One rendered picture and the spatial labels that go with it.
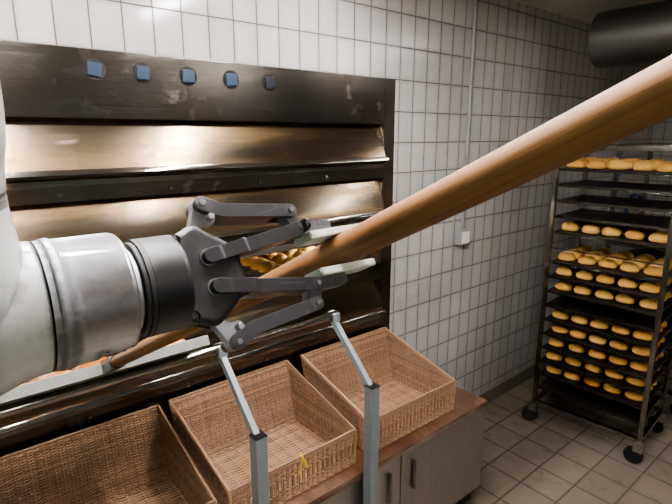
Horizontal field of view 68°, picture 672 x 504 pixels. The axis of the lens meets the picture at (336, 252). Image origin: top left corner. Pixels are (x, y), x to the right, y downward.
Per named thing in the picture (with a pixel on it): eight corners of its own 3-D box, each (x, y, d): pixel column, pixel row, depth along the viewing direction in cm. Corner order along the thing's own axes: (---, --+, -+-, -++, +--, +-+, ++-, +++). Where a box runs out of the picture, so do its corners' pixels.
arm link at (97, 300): (45, 379, 37) (129, 357, 40) (65, 365, 30) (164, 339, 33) (20, 261, 38) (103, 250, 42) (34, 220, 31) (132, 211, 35)
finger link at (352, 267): (320, 267, 46) (322, 275, 46) (374, 257, 51) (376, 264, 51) (303, 275, 49) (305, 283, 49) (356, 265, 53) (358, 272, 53)
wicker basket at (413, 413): (298, 407, 237) (297, 353, 231) (383, 372, 272) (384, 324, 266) (368, 457, 201) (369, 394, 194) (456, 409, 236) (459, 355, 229)
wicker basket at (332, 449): (170, 462, 198) (165, 398, 192) (288, 412, 233) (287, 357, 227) (230, 535, 162) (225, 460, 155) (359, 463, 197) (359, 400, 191)
